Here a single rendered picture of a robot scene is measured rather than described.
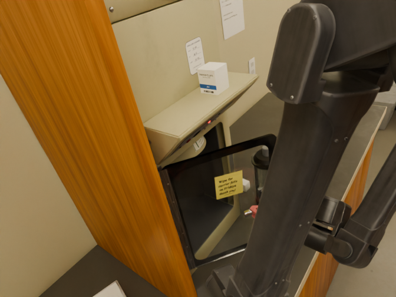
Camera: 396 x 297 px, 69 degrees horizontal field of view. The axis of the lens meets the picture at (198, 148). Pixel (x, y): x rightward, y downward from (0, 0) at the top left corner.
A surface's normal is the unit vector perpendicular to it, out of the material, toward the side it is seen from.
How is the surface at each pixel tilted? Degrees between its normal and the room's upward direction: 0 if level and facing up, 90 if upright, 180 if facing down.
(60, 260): 90
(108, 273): 0
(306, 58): 77
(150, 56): 90
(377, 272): 0
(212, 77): 90
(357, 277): 0
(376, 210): 39
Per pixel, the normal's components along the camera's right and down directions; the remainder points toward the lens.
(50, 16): -0.60, 0.53
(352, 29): -0.90, 0.17
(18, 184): 0.78, 0.23
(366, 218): -0.59, -0.50
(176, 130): -0.17, -0.82
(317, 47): 0.42, 0.53
